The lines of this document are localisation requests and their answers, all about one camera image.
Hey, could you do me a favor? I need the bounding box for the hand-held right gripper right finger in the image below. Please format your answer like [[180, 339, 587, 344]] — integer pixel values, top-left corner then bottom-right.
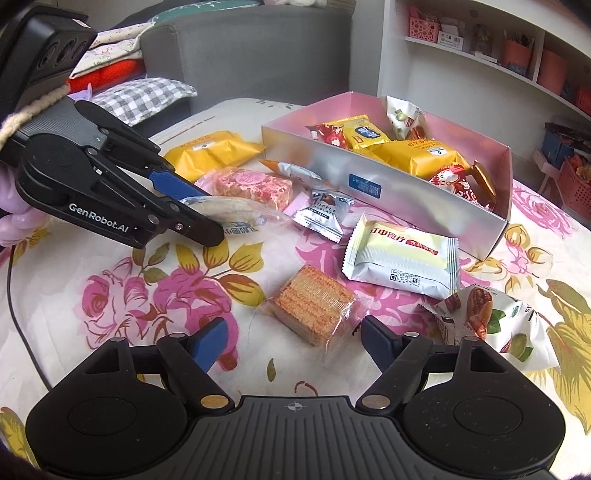
[[355, 316, 509, 413]]

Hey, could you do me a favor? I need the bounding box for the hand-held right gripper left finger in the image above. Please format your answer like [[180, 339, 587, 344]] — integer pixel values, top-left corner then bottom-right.
[[81, 318, 235, 414]]

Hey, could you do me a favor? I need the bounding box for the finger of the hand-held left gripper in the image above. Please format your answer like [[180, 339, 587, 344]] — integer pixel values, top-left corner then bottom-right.
[[88, 144, 226, 247], [75, 100, 194, 203]]

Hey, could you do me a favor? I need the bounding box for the clear flatbread packet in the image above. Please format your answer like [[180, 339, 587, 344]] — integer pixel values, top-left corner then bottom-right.
[[178, 195, 296, 238]]

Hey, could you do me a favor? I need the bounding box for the large yellow snack packet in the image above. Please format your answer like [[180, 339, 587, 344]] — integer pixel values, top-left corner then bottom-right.
[[369, 138, 472, 178], [164, 130, 269, 183]]

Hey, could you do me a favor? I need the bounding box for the pink rice cake bar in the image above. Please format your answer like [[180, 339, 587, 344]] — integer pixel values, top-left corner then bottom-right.
[[194, 166, 296, 213]]

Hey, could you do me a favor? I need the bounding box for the clear wafer packet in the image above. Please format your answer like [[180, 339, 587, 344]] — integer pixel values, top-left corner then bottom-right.
[[261, 263, 365, 361]]

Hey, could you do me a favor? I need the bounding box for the white yellow snack packet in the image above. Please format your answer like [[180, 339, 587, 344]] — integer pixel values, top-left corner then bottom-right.
[[342, 213, 460, 301]]

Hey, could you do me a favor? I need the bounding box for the orange white snack packet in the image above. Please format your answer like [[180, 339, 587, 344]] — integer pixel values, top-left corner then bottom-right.
[[259, 158, 326, 185]]

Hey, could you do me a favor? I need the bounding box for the silver chocolate packet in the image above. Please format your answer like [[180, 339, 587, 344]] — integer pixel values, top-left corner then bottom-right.
[[292, 190, 356, 243]]

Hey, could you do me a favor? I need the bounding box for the white green date packet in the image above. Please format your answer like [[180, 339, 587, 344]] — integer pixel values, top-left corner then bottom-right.
[[384, 95, 428, 141], [418, 284, 561, 372]]

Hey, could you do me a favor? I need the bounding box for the pink cardboard box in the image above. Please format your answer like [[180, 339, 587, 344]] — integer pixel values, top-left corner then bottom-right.
[[261, 91, 514, 261]]

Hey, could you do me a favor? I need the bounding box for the small yellow blue-label packet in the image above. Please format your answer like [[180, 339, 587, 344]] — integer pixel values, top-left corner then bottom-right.
[[344, 115, 393, 149]]

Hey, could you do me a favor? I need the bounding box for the golden brown snack packet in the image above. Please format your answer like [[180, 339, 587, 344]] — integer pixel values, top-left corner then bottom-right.
[[470, 159, 498, 213]]

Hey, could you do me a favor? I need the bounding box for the person's left hand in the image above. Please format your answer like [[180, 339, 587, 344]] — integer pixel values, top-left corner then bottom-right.
[[0, 164, 49, 250]]

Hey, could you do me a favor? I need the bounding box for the grey plaid pillow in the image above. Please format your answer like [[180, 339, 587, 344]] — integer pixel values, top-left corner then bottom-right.
[[90, 78, 197, 127]]

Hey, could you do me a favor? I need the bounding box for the red cushion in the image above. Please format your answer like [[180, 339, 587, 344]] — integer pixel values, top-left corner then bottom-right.
[[67, 58, 146, 93]]

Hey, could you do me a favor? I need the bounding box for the light patterned cushion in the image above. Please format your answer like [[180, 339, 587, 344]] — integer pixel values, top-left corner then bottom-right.
[[85, 28, 160, 68]]

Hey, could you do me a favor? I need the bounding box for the grey sofa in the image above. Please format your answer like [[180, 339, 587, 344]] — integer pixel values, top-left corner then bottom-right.
[[139, 0, 358, 125]]

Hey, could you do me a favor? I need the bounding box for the teal patterned cushion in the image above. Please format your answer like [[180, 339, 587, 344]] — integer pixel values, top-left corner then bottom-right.
[[145, 0, 273, 24]]

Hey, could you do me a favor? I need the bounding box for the white low rack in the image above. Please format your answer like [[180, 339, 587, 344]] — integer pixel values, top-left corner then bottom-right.
[[533, 148, 561, 185]]

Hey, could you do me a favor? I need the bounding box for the white bookshelf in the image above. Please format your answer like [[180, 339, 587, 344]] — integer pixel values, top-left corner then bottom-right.
[[376, 0, 591, 139]]

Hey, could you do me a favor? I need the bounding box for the pink floor basket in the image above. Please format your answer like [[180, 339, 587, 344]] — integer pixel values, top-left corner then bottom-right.
[[558, 154, 591, 210]]

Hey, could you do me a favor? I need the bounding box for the blue storage box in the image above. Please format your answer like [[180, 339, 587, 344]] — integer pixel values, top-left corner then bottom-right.
[[541, 122, 585, 158]]

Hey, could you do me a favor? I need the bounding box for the pink perforated basket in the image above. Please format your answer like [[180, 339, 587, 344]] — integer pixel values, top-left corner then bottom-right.
[[409, 16, 439, 43]]

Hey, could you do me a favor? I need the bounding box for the white labelled box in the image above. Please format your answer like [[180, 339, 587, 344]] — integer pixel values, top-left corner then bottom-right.
[[438, 21, 465, 49]]

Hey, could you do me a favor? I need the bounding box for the orange pen holder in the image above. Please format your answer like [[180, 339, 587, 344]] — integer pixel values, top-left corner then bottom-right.
[[502, 37, 532, 77], [536, 48, 570, 95]]

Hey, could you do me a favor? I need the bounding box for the clear jar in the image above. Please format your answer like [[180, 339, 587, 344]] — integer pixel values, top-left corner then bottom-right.
[[471, 23, 497, 58]]

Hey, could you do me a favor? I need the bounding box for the jute cord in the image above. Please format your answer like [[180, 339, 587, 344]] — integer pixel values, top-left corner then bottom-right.
[[0, 85, 68, 144]]

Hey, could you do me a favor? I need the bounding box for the black cable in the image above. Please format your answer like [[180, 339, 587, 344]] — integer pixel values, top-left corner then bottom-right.
[[6, 244, 52, 391]]

